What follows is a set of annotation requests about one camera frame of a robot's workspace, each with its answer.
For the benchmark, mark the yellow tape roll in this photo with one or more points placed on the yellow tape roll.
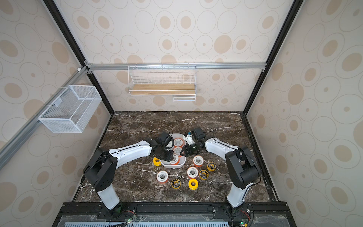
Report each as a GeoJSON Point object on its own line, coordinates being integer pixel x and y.
{"type": "Point", "coordinates": [157, 162]}
{"type": "Point", "coordinates": [193, 184]}

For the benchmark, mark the yellow black tape spool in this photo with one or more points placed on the yellow black tape spool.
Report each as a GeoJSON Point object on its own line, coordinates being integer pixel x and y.
{"type": "Point", "coordinates": [203, 174]}
{"type": "Point", "coordinates": [211, 166]}
{"type": "Point", "coordinates": [176, 183]}

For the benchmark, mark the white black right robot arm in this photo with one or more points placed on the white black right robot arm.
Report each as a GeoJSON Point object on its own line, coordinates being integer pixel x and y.
{"type": "Point", "coordinates": [241, 165]}

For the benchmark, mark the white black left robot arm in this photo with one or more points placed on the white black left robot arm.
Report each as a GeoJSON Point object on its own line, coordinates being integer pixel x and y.
{"type": "Point", "coordinates": [101, 168]}

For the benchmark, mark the orange white tape roll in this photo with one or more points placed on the orange white tape roll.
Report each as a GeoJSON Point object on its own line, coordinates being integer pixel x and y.
{"type": "Point", "coordinates": [175, 160]}
{"type": "Point", "coordinates": [192, 172]}
{"type": "Point", "coordinates": [162, 177]}
{"type": "Point", "coordinates": [178, 142]}
{"type": "Point", "coordinates": [198, 161]}
{"type": "Point", "coordinates": [177, 150]}

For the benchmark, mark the white mesh wall basket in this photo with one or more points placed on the white mesh wall basket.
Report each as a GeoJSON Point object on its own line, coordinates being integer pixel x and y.
{"type": "Point", "coordinates": [71, 111]}

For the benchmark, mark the white wire wall shelf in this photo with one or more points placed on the white wire wall shelf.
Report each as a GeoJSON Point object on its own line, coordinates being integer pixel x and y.
{"type": "Point", "coordinates": [178, 81]}

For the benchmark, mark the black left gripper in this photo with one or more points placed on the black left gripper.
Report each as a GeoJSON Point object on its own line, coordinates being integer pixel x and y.
{"type": "Point", "coordinates": [169, 157]}

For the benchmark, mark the white plastic storage box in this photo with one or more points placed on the white plastic storage box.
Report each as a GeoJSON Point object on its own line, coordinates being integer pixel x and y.
{"type": "Point", "coordinates": [182, 159]}

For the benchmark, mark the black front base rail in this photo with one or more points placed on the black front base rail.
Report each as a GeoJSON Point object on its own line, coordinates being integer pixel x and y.
{"type": "Point", "coordinates": [175, 214]}

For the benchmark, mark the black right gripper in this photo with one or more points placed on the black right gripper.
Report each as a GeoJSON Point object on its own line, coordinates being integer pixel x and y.
{"type": "Point", "coordinates": [188, 149]}

